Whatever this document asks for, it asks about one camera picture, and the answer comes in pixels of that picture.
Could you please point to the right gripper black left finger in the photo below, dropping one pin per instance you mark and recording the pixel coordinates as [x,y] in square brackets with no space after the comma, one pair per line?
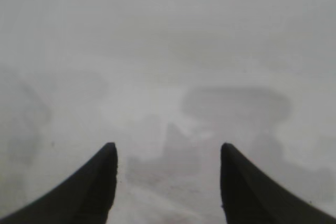
[89,187]

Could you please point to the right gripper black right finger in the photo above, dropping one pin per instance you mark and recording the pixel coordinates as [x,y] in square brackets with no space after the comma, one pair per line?
[246,190]

